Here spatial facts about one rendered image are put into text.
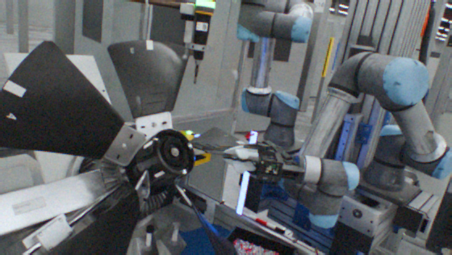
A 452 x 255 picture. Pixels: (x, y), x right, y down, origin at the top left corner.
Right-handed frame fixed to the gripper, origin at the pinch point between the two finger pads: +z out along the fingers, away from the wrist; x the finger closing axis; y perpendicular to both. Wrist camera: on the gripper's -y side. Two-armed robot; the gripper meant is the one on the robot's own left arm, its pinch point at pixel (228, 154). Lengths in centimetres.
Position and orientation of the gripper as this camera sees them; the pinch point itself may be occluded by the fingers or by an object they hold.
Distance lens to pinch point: 93.2
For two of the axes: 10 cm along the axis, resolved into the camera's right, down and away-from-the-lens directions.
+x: -1.5, 9.1, 3.8
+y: -0.3, 3.8, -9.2
